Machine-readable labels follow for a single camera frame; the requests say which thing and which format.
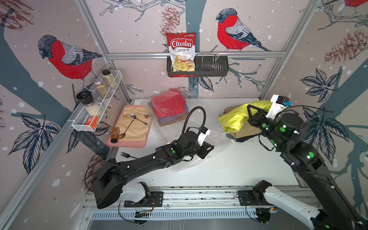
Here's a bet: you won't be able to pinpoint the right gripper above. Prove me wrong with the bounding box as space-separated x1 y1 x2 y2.
248 103 288 151

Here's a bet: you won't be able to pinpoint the tan garment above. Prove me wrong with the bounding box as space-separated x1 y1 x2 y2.
223 104 260 138

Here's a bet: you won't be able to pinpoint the yellow green garment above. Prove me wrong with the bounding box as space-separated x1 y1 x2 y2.
218 100 272 133

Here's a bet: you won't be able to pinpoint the black trousers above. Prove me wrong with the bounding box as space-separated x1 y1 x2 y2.
226 133 258 143

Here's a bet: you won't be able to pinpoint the clear plastic vacuum bag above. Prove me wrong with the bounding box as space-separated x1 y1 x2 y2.
142 87 233 172

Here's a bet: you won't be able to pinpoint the red garment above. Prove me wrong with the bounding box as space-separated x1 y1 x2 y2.
149 89 188 120

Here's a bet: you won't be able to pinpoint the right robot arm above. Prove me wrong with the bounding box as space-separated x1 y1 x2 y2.
247 105 368 230

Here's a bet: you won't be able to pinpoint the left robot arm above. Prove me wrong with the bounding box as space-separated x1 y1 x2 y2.
92 131 214 209

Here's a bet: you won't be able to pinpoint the Chuba cassava chips bag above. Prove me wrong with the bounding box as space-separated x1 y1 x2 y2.
166 33 196 72

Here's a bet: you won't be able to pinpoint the tan cloth on tray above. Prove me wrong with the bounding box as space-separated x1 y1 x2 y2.
115 105 152 142

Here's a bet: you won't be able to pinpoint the black plastic fork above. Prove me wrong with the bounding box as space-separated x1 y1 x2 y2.
120 152 138 159

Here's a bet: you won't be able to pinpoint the metal spoon on tray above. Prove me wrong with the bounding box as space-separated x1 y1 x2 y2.
130 114 148 126

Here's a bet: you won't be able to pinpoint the brown spoon on tray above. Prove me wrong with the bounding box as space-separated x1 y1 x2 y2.
119 120 134 139

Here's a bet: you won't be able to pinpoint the amber bottle on tray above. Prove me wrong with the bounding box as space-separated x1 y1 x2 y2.
110 127 120 143

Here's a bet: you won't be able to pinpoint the small orange box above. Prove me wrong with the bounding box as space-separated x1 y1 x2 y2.
85 117 99 129

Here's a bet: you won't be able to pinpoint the spice jar middle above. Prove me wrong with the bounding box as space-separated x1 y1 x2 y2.
94 80 111 99

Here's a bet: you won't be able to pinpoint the spice jar rear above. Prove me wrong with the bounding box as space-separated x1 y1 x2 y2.
102 69 117 88

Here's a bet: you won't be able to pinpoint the black lid spice jar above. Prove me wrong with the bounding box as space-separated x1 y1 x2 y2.
76 90 102 117

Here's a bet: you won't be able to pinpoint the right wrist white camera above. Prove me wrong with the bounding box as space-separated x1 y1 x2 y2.
266 94 292 119

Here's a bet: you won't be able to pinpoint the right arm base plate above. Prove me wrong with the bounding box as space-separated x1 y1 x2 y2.
236 190 264 206

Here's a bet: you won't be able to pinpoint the black wire basket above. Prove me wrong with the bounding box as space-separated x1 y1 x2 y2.
166 55 229 78

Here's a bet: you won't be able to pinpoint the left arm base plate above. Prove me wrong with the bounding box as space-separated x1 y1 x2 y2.
124 191 163 208

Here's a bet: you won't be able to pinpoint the white wire shelf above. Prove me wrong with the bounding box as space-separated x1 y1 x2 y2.
72 70 122 133

